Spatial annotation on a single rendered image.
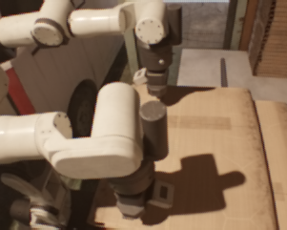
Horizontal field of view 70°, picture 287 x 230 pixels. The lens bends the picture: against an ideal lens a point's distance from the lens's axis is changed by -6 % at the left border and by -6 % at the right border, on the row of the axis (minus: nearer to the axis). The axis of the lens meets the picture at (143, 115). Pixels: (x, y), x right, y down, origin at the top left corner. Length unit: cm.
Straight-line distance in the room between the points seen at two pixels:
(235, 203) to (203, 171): 10
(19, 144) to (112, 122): 13
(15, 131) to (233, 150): 49
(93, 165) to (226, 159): 39
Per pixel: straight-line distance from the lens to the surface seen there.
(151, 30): 51
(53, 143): 28
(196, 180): 54
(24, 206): 158
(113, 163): 26
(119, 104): 29
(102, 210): 54
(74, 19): 60
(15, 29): 69
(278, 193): 63
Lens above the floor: 159
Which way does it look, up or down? 47 degrees down
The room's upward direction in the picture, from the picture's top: 9 degrees counter-clockwise
